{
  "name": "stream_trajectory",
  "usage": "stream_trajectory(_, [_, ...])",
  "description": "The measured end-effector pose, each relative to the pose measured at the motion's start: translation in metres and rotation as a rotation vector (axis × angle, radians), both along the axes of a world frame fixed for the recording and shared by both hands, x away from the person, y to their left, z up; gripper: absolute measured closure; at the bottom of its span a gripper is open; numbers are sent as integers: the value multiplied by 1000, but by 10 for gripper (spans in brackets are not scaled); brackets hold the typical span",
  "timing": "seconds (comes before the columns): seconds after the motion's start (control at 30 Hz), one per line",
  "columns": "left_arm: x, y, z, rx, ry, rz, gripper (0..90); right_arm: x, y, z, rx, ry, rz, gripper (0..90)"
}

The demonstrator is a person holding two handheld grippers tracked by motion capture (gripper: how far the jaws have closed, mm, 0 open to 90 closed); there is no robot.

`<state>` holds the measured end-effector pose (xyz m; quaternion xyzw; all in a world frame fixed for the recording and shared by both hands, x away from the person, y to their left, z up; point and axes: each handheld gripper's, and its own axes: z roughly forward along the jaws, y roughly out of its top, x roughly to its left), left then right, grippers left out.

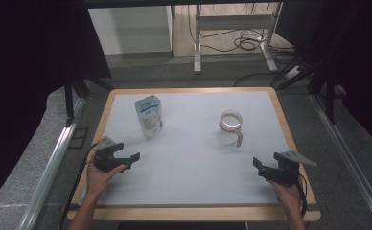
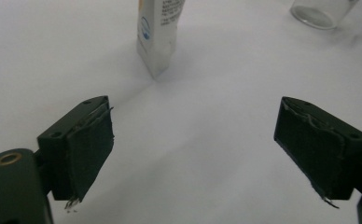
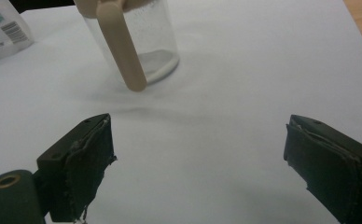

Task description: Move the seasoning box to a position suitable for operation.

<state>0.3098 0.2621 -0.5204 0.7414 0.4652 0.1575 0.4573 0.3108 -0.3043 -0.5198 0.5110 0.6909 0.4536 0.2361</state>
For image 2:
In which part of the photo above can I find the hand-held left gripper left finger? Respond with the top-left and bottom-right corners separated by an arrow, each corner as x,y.
36,94 -> 116,203

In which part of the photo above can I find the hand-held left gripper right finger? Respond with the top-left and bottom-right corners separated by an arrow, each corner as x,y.
272,95 -> 362,202

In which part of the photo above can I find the white and blue refill pouch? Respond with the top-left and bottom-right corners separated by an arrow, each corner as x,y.
135,0 -> 187,79

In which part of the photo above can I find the clear glass jar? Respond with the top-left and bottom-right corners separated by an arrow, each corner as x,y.
289,0 -> 360,31

